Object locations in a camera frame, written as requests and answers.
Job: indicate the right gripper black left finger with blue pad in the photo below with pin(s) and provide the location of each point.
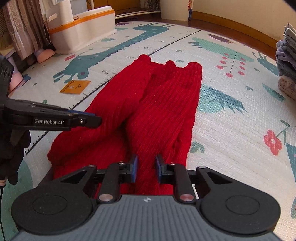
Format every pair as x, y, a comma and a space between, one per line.
112, 177

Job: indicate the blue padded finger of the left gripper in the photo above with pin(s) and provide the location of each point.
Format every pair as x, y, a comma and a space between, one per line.
80, 118

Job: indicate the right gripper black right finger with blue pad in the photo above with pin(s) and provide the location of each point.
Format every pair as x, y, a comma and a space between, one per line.
179, 177

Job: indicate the red knitted sweater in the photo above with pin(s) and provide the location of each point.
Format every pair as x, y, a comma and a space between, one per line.
147, 109

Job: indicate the grey folded clothes stack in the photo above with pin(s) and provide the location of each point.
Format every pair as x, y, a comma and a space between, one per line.
285, 61

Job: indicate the black gloved hand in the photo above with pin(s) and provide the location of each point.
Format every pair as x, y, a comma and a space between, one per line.
13, 144

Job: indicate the orange paper tag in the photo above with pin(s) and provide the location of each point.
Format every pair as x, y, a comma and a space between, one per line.
75, 87

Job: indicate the animal print play mat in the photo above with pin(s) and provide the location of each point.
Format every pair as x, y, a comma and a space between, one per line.
245, 126

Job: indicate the white orange child potty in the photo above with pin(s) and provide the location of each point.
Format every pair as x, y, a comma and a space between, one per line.
70, 33

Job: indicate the brown patterned curtain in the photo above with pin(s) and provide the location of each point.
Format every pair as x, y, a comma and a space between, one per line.
26, 26

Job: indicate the white plastic bucket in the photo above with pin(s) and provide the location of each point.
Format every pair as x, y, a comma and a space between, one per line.
176, 10

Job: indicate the white pipe along wall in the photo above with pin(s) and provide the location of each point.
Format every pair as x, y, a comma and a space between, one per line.
137, 13

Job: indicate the blue handled mop stick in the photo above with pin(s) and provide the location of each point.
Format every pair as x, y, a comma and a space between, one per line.
190, 8

